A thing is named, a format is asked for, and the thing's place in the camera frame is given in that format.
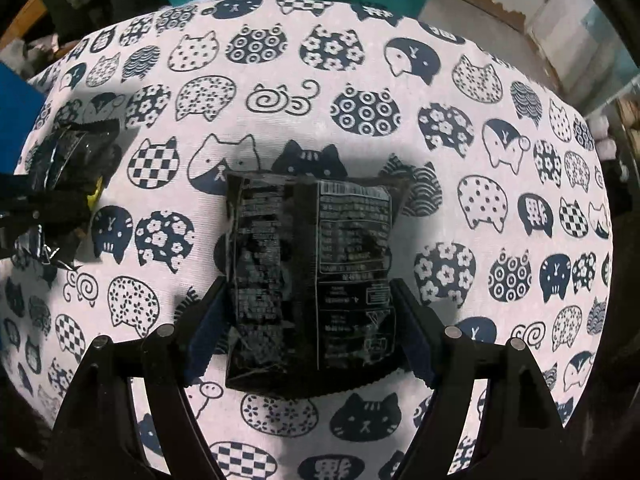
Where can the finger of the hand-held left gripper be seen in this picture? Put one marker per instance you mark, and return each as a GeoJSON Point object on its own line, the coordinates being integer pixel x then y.
{"type": "Point", "coordinates": [15, 235]}
{"type": "Point", "coordinates": [50, 202]}

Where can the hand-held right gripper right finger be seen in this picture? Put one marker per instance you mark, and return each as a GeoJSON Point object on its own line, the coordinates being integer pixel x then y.
{"type": "Point", "coordinates": [414, 342]}

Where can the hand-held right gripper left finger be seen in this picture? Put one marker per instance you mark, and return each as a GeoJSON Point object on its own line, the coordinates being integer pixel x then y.
{"type": "Point", "coordinates": [210, 332]}

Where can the black snack packet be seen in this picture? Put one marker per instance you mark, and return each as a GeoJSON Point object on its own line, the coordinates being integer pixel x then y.
{"type": "Point", "coordinates": [70, 155]}
{"type": "Point", "coordinates": [310, 280]}

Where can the blue cardboard box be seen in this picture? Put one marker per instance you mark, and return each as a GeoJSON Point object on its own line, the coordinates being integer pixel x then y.
{"type": "Point", "coordinates": [20, 85]}

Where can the cat-print cloth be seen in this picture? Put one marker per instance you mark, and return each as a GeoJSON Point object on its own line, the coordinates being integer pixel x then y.
{"type": "Point", "coordinates": [350, 110]}

